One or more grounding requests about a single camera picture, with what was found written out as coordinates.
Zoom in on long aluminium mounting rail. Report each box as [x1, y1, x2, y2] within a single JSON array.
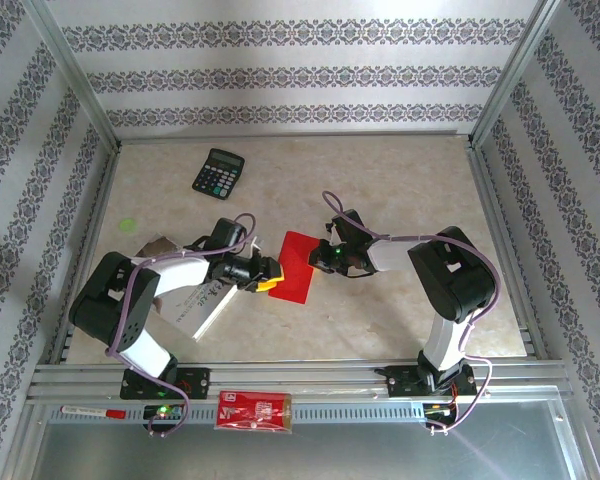
[[27, 360, 574, 403]]

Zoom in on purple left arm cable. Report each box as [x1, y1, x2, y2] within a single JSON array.
[[107, 213, 261, 439]]

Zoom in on aluminium upright post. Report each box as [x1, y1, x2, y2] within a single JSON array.
[[469, 0, 564, 146], [27, 0, 121, 151]]

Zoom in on small circuit board orange wires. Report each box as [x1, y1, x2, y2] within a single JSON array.
[[423, 399, 460, 419]]

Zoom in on black calculator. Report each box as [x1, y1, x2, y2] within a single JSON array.
[[191, 147, 246, 201]]

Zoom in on small circuit board green light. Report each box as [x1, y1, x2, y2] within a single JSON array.
[[143, 403, 186, 422]]

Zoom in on white book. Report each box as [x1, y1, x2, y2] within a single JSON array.
[[134, 232, 239, 344]]

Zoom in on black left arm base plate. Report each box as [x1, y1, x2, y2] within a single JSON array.
[[119, 366, 213, 401]]

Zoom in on thin aluminium wall rail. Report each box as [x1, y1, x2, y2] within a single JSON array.
[[115, 130, 474, 146]]

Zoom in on aluminium side rail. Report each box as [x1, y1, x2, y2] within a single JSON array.
[[467, 142, 551, 361], [47, 144, 124, 366]]

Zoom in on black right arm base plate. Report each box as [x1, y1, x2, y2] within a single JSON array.
[[385, 364, 478, 399]]

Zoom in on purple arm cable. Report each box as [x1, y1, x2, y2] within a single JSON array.
[[107, 213, 261, 439], [321, 191, 504, 434]]

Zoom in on red square paper sheet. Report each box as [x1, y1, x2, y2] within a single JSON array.
[[268, 229, 321, 305]]

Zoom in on grey metal sheet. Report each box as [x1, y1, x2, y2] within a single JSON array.
[[27, 417, 589, 480]]

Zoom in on white red marker pen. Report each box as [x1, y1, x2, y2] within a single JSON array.
[[59, 404, 128, 420]]

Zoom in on red packet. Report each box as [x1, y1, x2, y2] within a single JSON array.
[[214, 389, 294, 435]]

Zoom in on grey slotted cable duct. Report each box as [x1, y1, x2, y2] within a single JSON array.
[[47, 402, 429, 425]]

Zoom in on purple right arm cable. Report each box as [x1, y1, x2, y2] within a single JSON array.
[[321, 191, 504, 434]]

